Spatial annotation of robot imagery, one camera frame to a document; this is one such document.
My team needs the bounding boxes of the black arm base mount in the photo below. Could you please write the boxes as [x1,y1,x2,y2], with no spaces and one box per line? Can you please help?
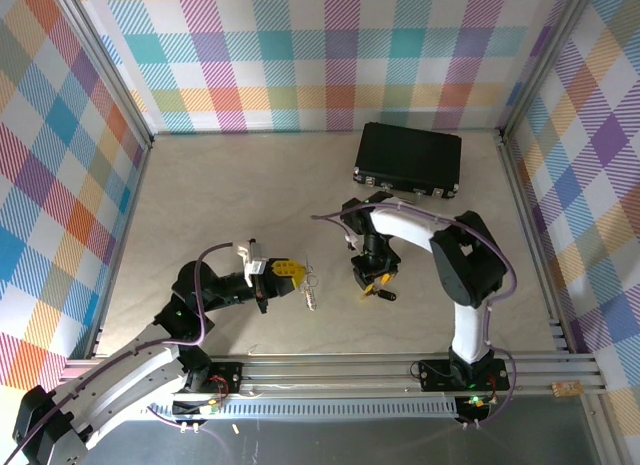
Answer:
[184,362,245,394]
[417,357,511,392]

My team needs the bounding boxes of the black briefcase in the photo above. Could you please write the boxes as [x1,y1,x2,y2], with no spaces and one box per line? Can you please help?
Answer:
[351,122,462,204]

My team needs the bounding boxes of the aluminium side rail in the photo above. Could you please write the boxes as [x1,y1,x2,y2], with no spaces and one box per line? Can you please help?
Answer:
[84,137,154,361]
[497,129,576,356]

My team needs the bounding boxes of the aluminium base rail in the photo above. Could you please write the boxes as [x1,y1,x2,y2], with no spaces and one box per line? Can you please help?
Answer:
[54,353,609,399]

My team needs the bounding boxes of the small wired circuit board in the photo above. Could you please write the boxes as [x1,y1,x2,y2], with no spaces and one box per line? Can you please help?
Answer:
[457,393,496,421]
[172,398,224,420]

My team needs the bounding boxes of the aluminium frame post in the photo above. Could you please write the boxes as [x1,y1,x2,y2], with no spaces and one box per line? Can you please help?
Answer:
[498,0,601,139]
[47,0,155,150]

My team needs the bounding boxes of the slotted cable duct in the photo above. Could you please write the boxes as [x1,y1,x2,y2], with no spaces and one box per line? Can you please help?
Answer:
[144,397,461,420]

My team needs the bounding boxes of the grey metal plate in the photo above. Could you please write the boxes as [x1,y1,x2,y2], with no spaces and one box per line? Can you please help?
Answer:
[74,417,601,465]

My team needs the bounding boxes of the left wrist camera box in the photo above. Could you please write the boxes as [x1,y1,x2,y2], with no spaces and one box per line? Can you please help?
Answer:
[235,238,267,289]

